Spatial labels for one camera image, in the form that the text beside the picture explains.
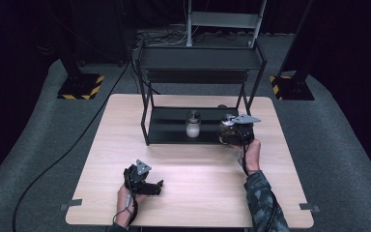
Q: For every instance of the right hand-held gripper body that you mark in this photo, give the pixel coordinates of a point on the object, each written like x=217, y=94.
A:
x=244, y=129

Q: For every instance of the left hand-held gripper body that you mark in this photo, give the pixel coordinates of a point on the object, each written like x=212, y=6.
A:
x=136, y=180

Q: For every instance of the black metal shelf rack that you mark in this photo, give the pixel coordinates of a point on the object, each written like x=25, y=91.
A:
x=194, y=80

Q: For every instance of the person's right hand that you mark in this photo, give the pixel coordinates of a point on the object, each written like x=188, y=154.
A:
x=251, y=155

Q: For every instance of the person's left hand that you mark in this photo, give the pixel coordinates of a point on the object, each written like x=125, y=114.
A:
x=124, y=206

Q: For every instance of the small brown round object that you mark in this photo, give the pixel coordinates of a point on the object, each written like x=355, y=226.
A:
x=222, y=106

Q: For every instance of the black stand with striped base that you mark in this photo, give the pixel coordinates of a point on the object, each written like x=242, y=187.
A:
x=80, y=85
x=291, y=87

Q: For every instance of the grey tape strip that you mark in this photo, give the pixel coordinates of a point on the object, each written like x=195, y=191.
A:
x=71, y=204
x=309, y=208

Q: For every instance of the white metal stand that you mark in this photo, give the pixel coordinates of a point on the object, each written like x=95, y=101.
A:
x=225, y=20

